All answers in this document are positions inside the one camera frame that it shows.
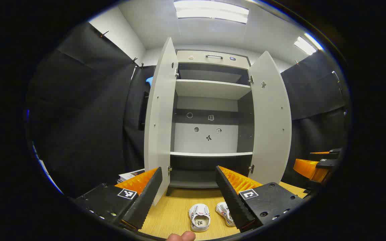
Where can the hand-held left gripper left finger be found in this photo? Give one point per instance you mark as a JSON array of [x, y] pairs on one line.
[[145, 201]]

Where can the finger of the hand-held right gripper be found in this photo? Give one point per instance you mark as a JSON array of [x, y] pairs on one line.
[[308, 169], [332, 154]]

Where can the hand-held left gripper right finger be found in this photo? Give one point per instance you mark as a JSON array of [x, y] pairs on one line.
[[233, 201]]

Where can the white canvas shoe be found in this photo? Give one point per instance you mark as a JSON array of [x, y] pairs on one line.
[[224, 212], [199, 217]]

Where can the grey cabinet door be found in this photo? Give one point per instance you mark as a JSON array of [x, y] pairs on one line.
[[270, 134], [161, 127]]

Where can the grey shoe cabinet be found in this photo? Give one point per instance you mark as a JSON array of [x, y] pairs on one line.
[[209, 88]]

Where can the metal door hinge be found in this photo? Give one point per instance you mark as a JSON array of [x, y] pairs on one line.
[[169, 170], [177, 73], [251, 168], [251, 79]]

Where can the white cover book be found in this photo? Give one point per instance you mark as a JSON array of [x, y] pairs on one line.
[[132, 174]]

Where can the black backdrop cloth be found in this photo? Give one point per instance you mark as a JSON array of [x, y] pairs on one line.
[[79, 117]]

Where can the small ceiling light panel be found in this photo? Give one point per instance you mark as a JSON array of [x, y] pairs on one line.
[[305, 45]]

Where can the long ceiling light panel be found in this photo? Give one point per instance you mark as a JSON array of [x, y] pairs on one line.
[[211, 11]]

